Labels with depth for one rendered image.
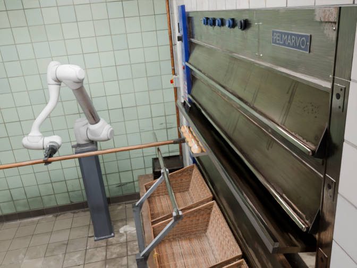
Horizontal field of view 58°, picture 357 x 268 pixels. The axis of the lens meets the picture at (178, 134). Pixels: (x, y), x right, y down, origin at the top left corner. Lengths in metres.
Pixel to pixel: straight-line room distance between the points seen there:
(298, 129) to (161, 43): 2.59
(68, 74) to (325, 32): 1.99
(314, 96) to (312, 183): 0.28
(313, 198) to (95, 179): 2.40
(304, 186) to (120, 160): 2.88
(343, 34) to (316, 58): 0.15
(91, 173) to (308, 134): 2.44
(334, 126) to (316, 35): 0.25
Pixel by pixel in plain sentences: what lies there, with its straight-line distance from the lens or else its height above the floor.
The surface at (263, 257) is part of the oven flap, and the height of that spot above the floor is 1.00.
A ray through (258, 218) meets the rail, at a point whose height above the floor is 1.44.
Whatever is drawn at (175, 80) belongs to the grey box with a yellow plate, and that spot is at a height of 1.48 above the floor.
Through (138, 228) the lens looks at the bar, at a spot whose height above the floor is 0.78.
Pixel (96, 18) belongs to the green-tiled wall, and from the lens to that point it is 3.45.
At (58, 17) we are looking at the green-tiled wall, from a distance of 3.49.
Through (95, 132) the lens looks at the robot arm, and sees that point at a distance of 2.87.
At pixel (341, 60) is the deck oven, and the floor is 1.98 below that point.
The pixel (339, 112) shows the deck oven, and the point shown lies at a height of 1.85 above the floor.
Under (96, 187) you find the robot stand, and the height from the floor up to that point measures 0.59.
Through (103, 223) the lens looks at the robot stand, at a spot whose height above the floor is 0.18.
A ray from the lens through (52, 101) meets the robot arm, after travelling 2.74.
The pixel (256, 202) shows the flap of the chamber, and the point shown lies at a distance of 1.30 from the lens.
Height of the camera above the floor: 2.13
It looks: 21 degrees down
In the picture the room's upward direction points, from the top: 5 degrees counter-clockwise
